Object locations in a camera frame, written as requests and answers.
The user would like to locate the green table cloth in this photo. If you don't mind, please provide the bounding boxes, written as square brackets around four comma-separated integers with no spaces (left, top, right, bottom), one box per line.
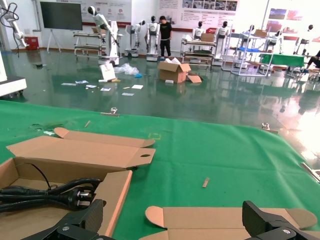
[0,99,320,240]

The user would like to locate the leaning white humanoid robot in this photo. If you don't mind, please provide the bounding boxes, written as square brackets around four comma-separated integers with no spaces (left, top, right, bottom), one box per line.
[87,5,124,67]

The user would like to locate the red wall cabinet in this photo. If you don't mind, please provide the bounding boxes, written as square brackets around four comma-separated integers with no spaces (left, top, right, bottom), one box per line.
[24,36,40,51]

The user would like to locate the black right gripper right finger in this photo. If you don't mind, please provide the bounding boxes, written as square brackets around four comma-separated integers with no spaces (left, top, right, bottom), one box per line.
[241,200,315,240]

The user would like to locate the cardboard box holding cords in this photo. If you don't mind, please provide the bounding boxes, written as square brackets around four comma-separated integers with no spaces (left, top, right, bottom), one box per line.
[138,205,318,240]

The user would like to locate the loose cardboard flap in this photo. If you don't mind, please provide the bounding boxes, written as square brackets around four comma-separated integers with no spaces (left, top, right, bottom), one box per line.
[186,71,204,85]

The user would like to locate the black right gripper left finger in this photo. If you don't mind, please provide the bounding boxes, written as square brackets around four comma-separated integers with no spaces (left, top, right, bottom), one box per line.
[22,198,112,240]

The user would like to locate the seated person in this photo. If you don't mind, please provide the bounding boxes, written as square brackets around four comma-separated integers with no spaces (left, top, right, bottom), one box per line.
[304,49,320,74]

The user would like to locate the large open cardboard box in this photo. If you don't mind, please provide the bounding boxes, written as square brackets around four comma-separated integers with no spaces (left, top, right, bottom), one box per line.
[156,57,192,84]

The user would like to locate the green covered table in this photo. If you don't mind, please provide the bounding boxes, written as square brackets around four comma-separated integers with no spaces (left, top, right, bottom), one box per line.
[259,53,306,74]

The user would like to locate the clear plastic bag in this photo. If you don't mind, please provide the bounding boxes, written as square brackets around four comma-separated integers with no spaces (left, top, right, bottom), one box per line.
[114,62,140,76]

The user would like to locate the cardboard box with round holes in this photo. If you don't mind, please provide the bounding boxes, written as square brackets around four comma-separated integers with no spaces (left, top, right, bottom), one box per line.
[0,126,156,238]

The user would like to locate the black power cord with plug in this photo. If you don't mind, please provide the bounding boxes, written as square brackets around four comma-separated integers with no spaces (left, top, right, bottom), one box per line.
[0,162,102,214]

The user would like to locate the white paper bag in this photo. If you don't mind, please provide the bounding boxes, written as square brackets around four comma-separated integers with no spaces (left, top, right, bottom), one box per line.
[99,62,117,83]

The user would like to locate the white metal rack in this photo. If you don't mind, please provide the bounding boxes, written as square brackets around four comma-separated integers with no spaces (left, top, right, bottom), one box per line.
[179,34,219,66]
[73,31,108,57]
[221,31,274,77]

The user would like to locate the metal binder clip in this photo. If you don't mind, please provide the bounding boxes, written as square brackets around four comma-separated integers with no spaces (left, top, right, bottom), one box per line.
[261,122,279,135]
[99,106,121,118]

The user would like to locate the white torn tape scraps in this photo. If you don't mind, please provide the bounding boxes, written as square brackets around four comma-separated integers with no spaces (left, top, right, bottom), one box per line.
[29,122,56,136]

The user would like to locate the person in black shirt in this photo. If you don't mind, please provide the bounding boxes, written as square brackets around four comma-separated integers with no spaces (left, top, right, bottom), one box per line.
[159,15,173,58]

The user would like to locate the white info wall board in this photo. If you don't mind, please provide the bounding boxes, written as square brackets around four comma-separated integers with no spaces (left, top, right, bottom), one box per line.
[158,0,240,26]

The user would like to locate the white wheeled cart base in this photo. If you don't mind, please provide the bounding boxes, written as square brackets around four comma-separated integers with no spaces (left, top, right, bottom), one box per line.
[0,49,28,98]

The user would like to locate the black display on stand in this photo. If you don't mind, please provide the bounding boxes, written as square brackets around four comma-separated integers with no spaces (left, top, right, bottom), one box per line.
[39,1,83,54]

